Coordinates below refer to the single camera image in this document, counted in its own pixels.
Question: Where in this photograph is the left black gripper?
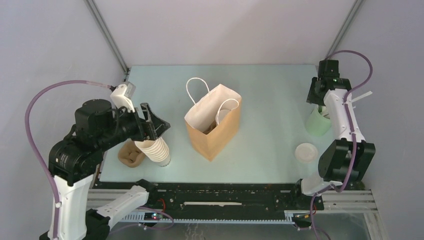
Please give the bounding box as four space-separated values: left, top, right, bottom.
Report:
99 100 172 149

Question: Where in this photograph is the stack of white paper cups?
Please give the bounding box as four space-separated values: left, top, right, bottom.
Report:
134 137 171 167

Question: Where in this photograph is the brown paper bag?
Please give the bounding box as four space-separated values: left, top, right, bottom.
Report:
184 77 242 162

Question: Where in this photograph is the brown pulp carrier piece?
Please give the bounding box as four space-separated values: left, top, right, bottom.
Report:
203 121 217 135

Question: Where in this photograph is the white plastic cup lid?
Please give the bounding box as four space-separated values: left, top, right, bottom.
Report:
215 109 231 125

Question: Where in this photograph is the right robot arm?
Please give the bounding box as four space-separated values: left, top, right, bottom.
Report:
290 59 376 209

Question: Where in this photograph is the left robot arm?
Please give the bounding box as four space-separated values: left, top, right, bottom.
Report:
48 99 171 240

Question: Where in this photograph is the green straw holder cup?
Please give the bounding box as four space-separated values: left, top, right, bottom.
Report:
305 105 332 137

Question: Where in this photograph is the brown pulp cup carrier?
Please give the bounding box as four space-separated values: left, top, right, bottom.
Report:
117 140 146 168

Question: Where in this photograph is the stack of white lids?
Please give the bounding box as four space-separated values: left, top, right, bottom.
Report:
294 142 319 163

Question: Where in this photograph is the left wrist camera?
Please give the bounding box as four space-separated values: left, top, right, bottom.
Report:
110 82 136 113

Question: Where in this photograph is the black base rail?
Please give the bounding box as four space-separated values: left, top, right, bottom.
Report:
92 181 324 228

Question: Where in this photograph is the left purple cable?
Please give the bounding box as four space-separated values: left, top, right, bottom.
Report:
25 80 114 240

